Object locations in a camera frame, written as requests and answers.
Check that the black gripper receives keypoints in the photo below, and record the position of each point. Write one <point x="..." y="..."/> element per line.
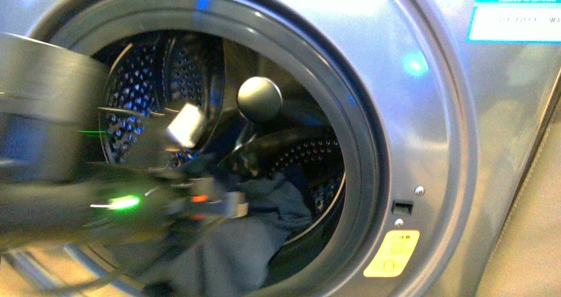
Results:
<point x="198" y="189"/>

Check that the dark blue knitted garment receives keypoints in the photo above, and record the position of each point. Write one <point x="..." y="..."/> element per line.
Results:
<point x="232" y="258"/>

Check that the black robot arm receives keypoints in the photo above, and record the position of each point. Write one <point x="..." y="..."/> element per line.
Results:
<point x="50" y="193"/>

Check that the silver front-load washing machine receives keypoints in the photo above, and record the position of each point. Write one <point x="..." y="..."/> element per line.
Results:
<point x="436" y="134"/>

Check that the stainless steel washer drum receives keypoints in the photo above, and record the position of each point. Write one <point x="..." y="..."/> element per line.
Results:
<point x="258" y="120"/>

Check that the orange yellow warning sticker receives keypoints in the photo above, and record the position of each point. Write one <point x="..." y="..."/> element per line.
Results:
<point x="393" y="255"/>

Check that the blue white energy label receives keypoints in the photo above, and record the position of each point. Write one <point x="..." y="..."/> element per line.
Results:
<point x="525" y="21"/>

